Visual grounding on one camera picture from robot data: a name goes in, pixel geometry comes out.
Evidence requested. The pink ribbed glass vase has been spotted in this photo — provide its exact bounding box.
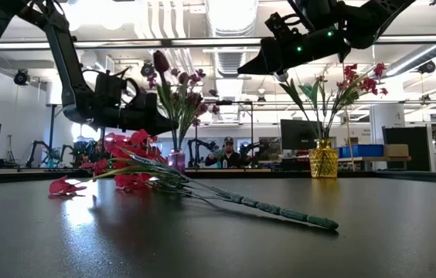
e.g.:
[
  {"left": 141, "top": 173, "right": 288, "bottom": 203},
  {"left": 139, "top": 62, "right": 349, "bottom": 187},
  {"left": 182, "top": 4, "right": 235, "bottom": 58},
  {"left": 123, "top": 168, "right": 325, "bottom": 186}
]
[{"left": 167, "top": 149, "right": 186, "bottom": 174}]

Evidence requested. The person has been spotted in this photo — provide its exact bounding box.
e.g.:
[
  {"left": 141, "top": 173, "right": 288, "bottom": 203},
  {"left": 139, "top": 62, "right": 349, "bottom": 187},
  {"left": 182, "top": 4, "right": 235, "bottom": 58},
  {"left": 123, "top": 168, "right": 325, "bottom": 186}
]
[{"left": 204, "top": 136, "right": 253, "bottom": 169}]

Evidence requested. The black tall cabinet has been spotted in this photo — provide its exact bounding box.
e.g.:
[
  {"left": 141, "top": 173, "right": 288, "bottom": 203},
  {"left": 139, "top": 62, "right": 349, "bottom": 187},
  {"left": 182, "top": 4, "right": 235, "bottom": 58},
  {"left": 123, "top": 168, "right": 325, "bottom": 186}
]
[{"left": 381, "top": 126, "right": 432, "bottom": 173}]

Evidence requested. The dark pink artificial tulip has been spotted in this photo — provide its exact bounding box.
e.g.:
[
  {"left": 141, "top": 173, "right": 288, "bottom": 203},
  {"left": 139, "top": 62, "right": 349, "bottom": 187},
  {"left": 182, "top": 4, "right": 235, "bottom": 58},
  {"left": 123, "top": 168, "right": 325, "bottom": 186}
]
[{"left": 152, "top": 49, "right": 182, "bottom": 152}]

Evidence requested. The purple artificial flower bunch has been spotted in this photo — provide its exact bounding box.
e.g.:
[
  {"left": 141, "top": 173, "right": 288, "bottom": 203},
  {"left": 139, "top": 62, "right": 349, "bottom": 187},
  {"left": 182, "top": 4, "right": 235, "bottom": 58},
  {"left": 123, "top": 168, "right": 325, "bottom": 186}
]
[
  {"left": 171, "top": 67, "right": 221, "bottom": 154},
  {"left": 146, "top": 67, "right": 211, "bottom": 154}
]

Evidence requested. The black ceiling spotlight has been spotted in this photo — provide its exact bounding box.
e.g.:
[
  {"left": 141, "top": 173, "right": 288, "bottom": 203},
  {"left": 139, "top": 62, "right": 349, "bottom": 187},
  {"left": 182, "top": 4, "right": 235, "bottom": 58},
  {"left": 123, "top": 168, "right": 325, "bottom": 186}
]
[
  {"left": 417, "top": 60, "right": 436, "bottom": 76},
  {"left": 12, "top": 69, "right": 32, "bottom": 86},
  {"left": 140, "top": 61, "right": 156, "bottom": 78}
]

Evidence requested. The red artificial flower bunch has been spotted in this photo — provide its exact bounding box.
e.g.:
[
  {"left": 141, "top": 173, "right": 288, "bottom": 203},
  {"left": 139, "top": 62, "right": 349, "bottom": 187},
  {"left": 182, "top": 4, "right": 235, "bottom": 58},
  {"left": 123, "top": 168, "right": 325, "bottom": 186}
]
[
  {"left": 316, "top": 63, "right": 390, "bottom": 142},
  {"left": 49, "top": 129, "right": 339, "bottom": 232}
]

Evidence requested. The yellow dimpled glass vase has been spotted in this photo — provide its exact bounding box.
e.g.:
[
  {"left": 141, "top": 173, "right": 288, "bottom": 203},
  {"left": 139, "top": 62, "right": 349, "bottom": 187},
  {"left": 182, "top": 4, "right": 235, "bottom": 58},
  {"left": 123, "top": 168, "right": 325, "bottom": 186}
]
[{"left": 308, "top": 138, "right": 339, "bottom": 179}]

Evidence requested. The grey horizontal frame bar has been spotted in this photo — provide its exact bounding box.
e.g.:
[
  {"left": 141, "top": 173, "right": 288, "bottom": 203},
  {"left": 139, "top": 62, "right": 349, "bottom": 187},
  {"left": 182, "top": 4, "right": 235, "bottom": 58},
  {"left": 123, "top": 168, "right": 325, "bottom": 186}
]
[{"left": 0, "top": 36, "right": 436, "bottom": 50}]

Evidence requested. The blue plastic bin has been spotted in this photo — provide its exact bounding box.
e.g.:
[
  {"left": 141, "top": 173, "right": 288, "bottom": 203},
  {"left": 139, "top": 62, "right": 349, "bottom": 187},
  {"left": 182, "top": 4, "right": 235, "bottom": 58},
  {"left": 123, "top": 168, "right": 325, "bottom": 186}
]
[
  {"left": 359, "top": 144, "right": 385, "bottom": 158},
  {"left": 336, "top": 144, "right": 360, "bottom": 158}
]

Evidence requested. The grey wheeled workbench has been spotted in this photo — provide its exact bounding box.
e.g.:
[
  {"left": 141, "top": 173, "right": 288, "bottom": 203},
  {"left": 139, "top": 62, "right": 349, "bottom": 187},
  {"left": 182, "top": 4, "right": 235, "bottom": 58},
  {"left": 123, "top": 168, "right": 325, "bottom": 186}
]
[{"left": 336, "top": 155, "right": 412, "bottom": 171}]

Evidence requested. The brown cardboard box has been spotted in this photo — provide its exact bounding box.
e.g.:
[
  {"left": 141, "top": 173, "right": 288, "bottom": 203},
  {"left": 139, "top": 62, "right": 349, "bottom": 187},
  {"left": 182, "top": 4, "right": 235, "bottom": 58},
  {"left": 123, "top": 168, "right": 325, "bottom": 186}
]
[{"left": 383, "top": 143, "right": 410, "bottom": 158}]

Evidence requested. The white artificial tulip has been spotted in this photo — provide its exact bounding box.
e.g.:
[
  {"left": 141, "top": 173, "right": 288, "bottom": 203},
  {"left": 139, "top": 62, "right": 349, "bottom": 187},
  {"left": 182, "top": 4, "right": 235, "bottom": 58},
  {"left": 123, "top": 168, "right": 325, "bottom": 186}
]
[{"left": 274, "top": 70, "right": 322, "bottom": 141}]

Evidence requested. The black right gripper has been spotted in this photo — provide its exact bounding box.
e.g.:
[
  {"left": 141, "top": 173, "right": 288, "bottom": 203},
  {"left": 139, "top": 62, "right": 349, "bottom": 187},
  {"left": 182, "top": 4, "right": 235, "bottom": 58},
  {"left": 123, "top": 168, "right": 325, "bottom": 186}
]
[{"left": 237, "top": 25, "right": 353, "bottom": 76}]

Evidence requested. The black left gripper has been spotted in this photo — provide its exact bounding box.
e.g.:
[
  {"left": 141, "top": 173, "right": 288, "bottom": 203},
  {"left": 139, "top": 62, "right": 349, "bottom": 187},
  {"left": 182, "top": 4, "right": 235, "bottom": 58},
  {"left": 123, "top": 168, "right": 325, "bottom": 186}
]
[{"left": 88, "top": 91, "right": 179, "bottom": 137}]

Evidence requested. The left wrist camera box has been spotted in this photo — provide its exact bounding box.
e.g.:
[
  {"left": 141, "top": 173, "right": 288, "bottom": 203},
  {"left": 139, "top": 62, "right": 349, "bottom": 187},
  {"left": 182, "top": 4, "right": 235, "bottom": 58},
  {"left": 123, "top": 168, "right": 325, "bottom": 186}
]
[{"left": 93, "top": 71, "right": 129, "bottom": 110}]

